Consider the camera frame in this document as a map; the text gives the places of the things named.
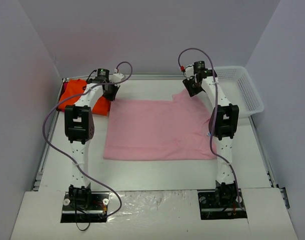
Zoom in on pink t shirt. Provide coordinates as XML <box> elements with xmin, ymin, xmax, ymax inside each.
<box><xmin>103</xmin><ymin>90</ymin><xmax>215</xmax><ymax>161</ymax></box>

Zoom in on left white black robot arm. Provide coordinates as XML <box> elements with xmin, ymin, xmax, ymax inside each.
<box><xmin>64</xmin><ymin>68</ymin><xmax>120</xmax><ymax>209</ymax></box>

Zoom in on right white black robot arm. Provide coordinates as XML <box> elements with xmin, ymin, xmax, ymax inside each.
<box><xmin>180</xmin><ymin>61</ymin><xmax>239</xmax><ymax>207</ymax></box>

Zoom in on folded orange t shirt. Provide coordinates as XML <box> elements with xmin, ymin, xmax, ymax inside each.
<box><xmin>57</xmin><ymin>78</ymin><xmax>111</xmax><ymax>116</ymax></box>

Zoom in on white plastic basket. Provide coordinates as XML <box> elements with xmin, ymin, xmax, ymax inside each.
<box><xmin>214</xmin><ymin>66</ymin><xmax>265</xmax><ymax>118</ymax></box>

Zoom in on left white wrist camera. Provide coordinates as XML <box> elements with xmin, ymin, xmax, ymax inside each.
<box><xmin>110</xmin><ymin>73</ymin><xmax>125</xmax><ymax>83</ymax></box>

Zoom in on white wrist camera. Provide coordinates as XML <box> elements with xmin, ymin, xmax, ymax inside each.
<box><xmin>110</xmin><ymin>73</ymin><xmax>125</xmax><ymax>83</ymax></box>
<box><xmin>184</xmin><ymin>64</ymin><xmax>195</xmax><ymax>78</ymax></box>

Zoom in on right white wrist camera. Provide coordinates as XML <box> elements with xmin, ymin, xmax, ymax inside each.
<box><xmin>184</xmin><ymin>64</ymin><xmax>195</xmax><ymax>78</ymax></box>

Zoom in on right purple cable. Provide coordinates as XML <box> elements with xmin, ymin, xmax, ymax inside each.
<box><xmin>177</xmin><ymin>47</ymin><xmax>243</xmax><ymax>206</ymax></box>

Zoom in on purple cable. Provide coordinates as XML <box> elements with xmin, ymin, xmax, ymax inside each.
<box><xmin>177</xmin><ymin>47</ymin><xmax>243</xmax><ymax>206</ymax></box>
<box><xmin>41</xmin><ymin>61</ymin><xmax>134</xmax><ymax>218</ymax></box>

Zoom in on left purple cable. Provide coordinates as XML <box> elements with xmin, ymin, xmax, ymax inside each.
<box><xmin>41</xmin><ymin>61</ymin><xmax>134</xmax><ymax>218</ymax></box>

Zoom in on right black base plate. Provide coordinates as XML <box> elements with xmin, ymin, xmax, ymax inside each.
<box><xmin>197</xmin><ymin>190</ymin><xmax>248</xmax><ymax>220</ymax></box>

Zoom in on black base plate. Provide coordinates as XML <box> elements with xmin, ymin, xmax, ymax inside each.
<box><xmin>60</xmin><ymin>192</ymin><xmax>110</xmax><ymax>223</ymax></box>
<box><xmin>197</xmin><ymin>190</ymin><xmax>248</xmax><ymax>220</ymax></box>

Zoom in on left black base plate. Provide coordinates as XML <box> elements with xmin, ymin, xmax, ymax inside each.
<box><xmin>60</xmin><ymin>192</ymin><xmax>110</xmax><ymax>223</ymax></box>

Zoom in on thin black cable loop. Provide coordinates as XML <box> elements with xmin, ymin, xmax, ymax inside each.
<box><xmin>74</xmin><ymin>209</ymin><xmax>92</xmax><ymax>232</ymax></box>

